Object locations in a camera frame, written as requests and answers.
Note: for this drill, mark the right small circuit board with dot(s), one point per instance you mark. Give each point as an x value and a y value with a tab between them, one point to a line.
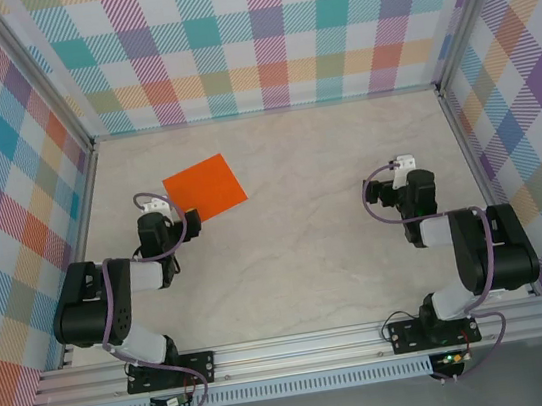
452	359

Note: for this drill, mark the left aluminium corner post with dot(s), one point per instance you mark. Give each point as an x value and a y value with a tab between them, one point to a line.
39	79

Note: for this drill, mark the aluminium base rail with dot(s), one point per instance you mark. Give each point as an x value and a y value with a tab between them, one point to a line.
297	353

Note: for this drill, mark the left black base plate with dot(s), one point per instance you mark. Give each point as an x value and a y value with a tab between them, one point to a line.
203	366

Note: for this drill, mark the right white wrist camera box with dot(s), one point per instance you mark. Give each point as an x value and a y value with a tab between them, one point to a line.
405	162

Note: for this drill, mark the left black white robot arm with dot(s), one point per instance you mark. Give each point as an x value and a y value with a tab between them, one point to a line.
89	309

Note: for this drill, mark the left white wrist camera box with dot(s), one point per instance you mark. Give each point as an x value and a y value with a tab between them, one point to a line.
156	205

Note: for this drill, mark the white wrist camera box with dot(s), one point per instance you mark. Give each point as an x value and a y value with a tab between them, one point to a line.
156	205
405	162

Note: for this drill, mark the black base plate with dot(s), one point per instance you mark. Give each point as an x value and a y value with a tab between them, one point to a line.
403	338
203	366

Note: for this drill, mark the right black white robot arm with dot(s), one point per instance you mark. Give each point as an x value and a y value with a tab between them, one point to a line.
510	250

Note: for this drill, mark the left aluminium side rail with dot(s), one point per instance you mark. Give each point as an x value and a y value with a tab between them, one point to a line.
83	224

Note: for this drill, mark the aluminium side rail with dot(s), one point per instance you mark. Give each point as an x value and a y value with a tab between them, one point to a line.
83	224
472	159

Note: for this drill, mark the left small circuit board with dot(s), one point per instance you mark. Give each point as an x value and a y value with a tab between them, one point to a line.
170	403

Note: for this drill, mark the aluminium back rail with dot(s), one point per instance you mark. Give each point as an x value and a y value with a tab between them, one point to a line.
263	111

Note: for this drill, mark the orange square paper sheet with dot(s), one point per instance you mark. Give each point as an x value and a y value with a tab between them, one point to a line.
205	187

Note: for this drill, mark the small circuit board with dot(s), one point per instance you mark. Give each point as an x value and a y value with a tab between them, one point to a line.
170	403
452	359

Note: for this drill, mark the aluminium corner post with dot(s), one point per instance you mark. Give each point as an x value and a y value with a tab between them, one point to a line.
39	79
471	8

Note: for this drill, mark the right aluminium side rail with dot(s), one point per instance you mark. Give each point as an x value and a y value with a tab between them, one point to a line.
472	159

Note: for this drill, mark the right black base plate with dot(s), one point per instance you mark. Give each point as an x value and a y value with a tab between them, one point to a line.
403	338

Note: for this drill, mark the right aluminium corner post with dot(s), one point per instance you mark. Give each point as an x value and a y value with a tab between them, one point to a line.
471	8

